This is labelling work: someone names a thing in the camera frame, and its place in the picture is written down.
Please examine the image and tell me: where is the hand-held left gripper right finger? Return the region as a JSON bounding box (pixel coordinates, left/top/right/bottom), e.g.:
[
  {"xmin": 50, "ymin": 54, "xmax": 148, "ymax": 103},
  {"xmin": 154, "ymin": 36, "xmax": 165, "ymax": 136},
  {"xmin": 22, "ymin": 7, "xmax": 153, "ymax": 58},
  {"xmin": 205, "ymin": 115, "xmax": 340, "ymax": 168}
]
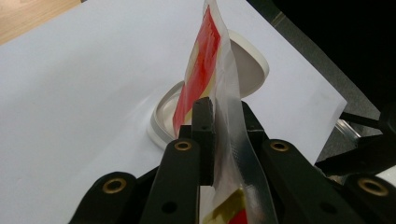
[{"xmin": 241, "ymin": 101, "xmax": 269, "ymax": 151}]

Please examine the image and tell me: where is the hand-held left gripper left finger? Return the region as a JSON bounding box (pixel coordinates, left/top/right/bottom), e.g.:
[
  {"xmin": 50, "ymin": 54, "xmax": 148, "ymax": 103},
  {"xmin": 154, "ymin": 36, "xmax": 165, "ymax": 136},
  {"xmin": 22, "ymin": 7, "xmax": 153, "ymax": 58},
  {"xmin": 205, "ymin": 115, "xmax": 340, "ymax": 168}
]
[{"xmin": 178, "ymin": 96, "xmax": 217, "ymax": 187}]

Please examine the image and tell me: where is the clear jar with grey lid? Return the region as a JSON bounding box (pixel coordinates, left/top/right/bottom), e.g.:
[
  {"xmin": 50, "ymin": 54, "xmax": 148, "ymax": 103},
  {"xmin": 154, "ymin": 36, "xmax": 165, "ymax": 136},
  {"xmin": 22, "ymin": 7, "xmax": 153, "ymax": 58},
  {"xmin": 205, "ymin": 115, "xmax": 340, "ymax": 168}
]
[{"xmin": 147, "ymin": 29, "xmax": 270, "ymax": 151}]

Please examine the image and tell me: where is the red and white spout pouch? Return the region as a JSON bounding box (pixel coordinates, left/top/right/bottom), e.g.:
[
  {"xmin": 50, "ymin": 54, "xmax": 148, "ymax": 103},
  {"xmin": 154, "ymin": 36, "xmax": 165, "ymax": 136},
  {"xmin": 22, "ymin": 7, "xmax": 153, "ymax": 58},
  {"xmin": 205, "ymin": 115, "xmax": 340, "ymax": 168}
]
[{"xmin": 172, "ymin": 0, "xmax": 279, "ymax": 224}]

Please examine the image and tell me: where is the black stand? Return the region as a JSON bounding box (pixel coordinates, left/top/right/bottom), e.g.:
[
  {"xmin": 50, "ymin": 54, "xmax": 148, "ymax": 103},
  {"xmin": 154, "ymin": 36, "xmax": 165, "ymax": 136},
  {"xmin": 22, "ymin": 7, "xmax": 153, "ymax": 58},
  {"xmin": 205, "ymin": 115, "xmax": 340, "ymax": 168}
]
[{"xmin": 314, "ymin": 102, "xmax": 396, "ymax": 176}]

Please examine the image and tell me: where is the dark curtain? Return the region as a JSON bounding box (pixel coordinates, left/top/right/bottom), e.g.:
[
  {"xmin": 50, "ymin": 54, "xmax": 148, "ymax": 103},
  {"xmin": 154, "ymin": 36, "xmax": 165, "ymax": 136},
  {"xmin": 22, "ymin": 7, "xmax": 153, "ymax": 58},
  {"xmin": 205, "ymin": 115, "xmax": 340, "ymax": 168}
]
[{"xmin": 246, "ymin": 0, "xmax": 396, "ymax": 110}]

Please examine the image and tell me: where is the white paper sheet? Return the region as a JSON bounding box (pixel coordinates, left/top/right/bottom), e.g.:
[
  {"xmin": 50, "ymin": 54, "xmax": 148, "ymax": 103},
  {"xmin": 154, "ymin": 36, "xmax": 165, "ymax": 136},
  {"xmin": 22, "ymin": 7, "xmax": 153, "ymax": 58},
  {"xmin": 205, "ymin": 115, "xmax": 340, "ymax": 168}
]
[{"xmin": 0, "ymin": 0, "xmax": 348, "ymax": 224}]

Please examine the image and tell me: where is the wooden table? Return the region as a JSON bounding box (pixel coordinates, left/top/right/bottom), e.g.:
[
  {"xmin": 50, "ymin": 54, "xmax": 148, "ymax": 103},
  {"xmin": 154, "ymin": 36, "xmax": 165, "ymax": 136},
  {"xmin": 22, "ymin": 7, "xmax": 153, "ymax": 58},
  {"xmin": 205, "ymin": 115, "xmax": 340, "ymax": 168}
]
[{"xmin": 0, "ymin": 0, "xmax": 83, "ymax": 46}]

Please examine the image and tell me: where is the metal floor rail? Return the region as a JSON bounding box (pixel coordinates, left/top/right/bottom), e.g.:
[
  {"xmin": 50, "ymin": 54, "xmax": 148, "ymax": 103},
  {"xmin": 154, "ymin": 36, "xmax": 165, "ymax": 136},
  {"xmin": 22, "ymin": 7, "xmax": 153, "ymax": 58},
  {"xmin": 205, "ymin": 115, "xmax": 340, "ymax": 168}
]
[{"xmin": 334, "ymin": 119, "xmax": 362, "ymax": 141}]

